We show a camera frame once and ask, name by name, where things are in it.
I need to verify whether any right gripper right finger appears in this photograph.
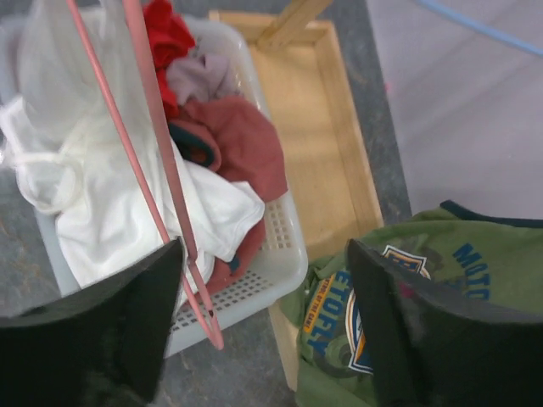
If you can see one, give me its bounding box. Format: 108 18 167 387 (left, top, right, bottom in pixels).
346 240 542 406

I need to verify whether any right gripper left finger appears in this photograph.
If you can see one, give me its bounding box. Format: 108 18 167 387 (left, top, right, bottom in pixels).
1 239 184 406

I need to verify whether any white plastic basket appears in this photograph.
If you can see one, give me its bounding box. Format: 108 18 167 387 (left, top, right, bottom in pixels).
1 14 308 358

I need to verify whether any pink wire hanger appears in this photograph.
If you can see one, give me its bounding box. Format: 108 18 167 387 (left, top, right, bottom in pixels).
66 1 224 350

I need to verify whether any white tank top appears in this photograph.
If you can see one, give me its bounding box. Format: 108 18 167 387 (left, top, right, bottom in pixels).
0 0 266 310

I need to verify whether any rust red tank top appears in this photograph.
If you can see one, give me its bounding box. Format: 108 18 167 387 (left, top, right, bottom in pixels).
168 96 288 293

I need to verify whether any mauve pink tank top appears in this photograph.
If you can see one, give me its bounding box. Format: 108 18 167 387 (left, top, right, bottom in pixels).
166 53 241 105

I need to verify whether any light blue hanger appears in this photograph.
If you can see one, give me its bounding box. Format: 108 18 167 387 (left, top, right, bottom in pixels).
414 0 542 59

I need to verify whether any green printed tank top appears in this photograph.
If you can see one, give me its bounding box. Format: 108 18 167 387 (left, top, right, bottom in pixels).
281 201 542 406

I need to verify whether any wooden clothes rack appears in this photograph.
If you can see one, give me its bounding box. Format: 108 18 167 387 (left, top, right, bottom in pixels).
209 1 383 387

